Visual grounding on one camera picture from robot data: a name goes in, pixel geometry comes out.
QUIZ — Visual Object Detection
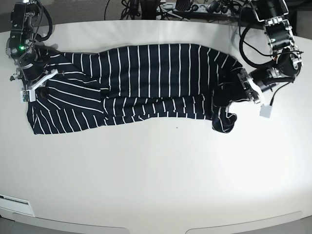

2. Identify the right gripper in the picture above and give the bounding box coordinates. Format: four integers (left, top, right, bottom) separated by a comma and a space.
19, 58, 48, 82

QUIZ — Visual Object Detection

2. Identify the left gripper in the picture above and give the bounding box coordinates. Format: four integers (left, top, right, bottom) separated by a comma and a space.
213, 68, 279, 107

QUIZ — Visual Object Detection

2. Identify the navy white striped T-shirt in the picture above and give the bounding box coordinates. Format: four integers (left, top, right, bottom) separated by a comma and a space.
27, 44, 242, 135

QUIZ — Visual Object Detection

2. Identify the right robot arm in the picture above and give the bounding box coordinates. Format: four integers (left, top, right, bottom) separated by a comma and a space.
6, 0, 53, 84

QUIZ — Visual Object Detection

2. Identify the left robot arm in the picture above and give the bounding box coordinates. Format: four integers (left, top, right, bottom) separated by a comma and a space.
207, 0, 303, 105

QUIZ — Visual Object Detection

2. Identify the white power strip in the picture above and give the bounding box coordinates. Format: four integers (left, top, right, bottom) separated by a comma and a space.
158, 0, 231, 15

